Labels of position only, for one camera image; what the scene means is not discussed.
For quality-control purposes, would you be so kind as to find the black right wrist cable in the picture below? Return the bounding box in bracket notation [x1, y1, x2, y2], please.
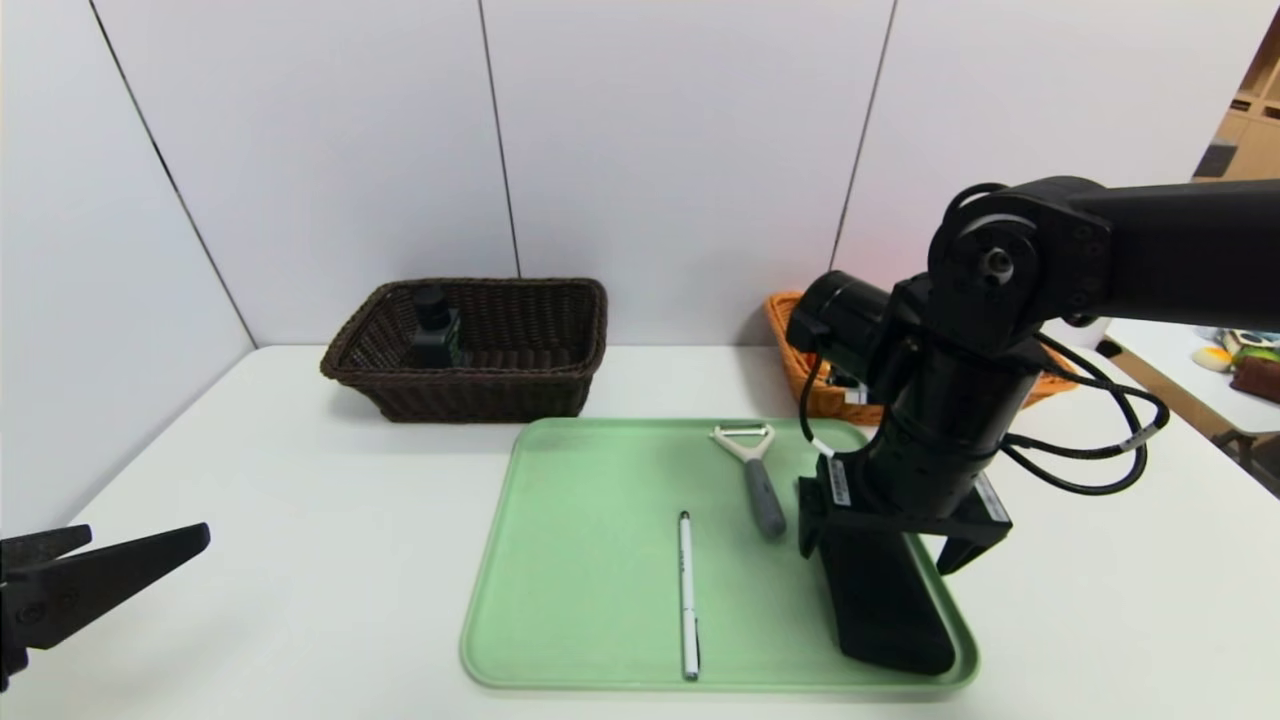
[798, 183, 1171, 497]

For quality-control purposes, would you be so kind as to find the black glasses case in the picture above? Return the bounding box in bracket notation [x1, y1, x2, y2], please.
[815, 500, 957, 677]

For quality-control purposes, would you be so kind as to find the white side table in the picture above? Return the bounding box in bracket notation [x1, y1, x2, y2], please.
[1103, 318, 1280, 437]

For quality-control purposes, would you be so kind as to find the light green plastic tray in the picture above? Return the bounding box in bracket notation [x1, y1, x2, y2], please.
[459, 418, 980, 693]

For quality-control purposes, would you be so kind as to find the white pen black cap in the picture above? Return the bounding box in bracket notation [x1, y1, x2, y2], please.
[678, 511, 700, 683]

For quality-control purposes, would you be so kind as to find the dark metal table frame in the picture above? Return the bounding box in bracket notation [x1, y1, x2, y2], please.
[1205, 430, 1280, 499]

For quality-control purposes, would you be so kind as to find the dark red pouch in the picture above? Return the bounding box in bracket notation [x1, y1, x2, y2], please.
[1229, 357, 1280, 406]

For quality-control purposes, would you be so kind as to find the orange wicker basket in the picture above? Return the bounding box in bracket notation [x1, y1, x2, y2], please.
[765, 290, 1081, 427]

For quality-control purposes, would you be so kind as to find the dark brown wicker basket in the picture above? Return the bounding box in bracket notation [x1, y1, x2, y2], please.
[320, 278, 608, 424]

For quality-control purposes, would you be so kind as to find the wooden cabinet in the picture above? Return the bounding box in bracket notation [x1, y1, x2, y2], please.
[1193, 20, 1280, 183]

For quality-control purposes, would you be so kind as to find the white peeler grey handle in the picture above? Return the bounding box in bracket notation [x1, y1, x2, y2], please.
[710, 424, 787, 541]

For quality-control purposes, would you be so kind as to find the dark pump bottle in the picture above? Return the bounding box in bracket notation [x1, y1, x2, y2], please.
[404, 285, 464, 369]

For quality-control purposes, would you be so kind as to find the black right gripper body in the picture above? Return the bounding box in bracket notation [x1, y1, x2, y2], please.
[798, 396, 1013, 560]

